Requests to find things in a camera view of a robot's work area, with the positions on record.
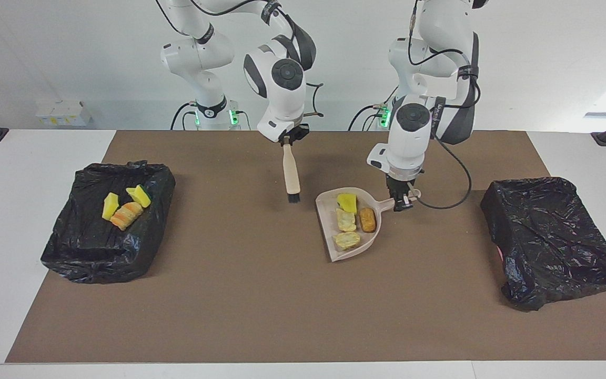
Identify beige hand brush black bristles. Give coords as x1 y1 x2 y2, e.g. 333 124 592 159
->
282 143 302 204

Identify yellow and green sponge piece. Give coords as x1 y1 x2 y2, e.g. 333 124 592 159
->
126 184 152 208
337 193 359 214
102 192 119 221

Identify toy croissant piece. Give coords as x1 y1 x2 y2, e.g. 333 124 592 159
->
336 208 358 233

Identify beige plastic dustpan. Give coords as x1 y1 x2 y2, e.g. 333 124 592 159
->
316 187 421 263

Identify striped toy bread piece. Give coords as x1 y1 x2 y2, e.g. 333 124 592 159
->
334 232 361 251

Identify pale crusty toy bread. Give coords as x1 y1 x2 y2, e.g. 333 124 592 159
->
110 202 144 231

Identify black bag lined bin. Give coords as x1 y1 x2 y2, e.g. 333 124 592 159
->
480 177 606 312
41 161 176 284

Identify brown table mat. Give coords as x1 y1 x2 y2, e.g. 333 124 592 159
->
5 130 606 364

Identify white background box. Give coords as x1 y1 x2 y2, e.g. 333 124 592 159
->
35 100 93 127

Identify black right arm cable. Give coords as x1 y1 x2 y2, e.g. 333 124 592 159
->
156 0 325 118

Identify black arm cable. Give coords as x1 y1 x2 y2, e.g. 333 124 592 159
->
407 0 481 210
156 0 325 118

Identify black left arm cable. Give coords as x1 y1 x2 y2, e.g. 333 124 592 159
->
407 0 481 210

